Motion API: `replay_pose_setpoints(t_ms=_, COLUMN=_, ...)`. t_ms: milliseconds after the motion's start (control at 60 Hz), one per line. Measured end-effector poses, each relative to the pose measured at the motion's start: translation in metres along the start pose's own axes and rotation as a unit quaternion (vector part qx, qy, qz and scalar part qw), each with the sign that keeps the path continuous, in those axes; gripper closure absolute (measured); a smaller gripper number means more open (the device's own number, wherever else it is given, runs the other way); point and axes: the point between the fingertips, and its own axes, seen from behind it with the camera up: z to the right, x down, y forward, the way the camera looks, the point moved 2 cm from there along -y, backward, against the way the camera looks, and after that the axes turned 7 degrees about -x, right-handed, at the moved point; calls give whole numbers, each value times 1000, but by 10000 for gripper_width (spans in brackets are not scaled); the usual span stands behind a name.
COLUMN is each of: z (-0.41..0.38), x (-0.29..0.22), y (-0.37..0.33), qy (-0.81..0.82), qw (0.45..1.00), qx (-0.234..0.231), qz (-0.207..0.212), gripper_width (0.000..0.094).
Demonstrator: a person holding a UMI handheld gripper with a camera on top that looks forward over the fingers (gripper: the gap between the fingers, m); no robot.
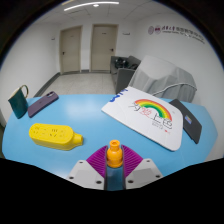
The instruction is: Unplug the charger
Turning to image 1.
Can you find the grey cloth-covered object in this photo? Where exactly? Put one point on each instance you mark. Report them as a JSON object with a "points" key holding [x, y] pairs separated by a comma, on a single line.
{"points": [[163, 78]]}

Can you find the yellow power strip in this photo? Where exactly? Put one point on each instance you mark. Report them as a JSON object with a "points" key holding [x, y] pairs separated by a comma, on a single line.
{"points": [[53, 136]]}

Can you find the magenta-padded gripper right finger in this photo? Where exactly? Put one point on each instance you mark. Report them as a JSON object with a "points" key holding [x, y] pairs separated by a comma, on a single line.
{"points": [[145, 171]]}

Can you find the long ceiling light strip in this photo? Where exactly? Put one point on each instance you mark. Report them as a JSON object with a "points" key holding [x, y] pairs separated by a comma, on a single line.
{"points": [[90, 5]]}

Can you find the dark grey tablet case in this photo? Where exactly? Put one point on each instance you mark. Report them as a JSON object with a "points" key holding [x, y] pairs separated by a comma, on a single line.
{"points": [[190, 121]]}

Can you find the purple smartphone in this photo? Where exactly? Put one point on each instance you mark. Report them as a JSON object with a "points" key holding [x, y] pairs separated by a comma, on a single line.
{"points": [[42, 104]]}

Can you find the grey sofa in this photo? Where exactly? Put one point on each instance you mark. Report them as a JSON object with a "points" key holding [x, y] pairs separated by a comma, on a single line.
{"points": [[123, 78]]}

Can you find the black bag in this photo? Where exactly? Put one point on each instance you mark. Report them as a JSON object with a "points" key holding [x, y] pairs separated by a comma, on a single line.
{"points": [[121, 63]]}

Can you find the wall sign lettering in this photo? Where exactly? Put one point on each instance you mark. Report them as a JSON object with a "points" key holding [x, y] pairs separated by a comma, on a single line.
{"points": [[176, 32]]}

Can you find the white rainbow-print mouse pad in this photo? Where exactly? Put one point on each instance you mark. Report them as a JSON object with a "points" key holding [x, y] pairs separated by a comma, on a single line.
{"points": [[146, 116]]}

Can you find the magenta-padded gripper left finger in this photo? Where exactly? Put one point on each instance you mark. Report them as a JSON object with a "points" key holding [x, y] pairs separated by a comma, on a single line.
{"points": [[85, 173]]}

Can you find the beige door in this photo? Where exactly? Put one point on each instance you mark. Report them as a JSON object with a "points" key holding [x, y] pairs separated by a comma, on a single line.
{"points": [[104, 48], [70, 50]]}

